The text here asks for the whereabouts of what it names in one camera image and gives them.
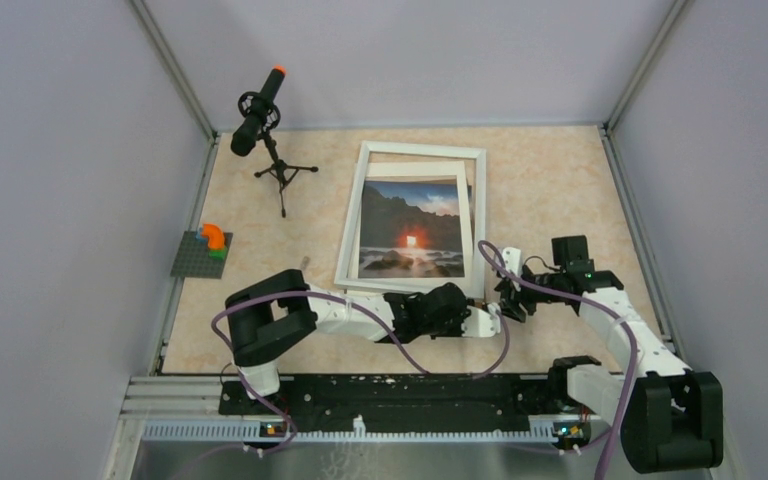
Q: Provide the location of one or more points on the aluminium front rail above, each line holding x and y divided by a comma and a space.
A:
185, 408

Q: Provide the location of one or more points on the black microphone tripod stand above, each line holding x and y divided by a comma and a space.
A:
280, 170

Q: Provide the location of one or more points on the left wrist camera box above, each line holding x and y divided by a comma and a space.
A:
482, 322

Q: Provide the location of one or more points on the green toy block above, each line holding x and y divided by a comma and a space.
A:
219, 253

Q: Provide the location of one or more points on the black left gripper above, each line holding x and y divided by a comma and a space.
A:
456, 330

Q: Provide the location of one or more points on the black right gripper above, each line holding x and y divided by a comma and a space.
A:
510, 299

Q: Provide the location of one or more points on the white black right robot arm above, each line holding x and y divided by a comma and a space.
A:
663, 415

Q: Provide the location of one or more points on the orange curved toy block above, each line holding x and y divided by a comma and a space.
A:
215, 237

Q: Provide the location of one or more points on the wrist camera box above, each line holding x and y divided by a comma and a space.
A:
512, 262
482, 322

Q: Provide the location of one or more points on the grey lego baseplate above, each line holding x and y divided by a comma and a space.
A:
192, 261

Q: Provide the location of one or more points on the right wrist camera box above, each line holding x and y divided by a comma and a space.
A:
512, 262

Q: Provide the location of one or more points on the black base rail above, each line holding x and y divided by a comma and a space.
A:
411, 403

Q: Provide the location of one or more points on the volcano photo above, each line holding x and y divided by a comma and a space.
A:
410, 230

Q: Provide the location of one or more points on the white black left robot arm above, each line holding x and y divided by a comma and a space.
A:
269, 317

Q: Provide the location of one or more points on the black microphone orange tip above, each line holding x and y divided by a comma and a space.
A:
259, 113

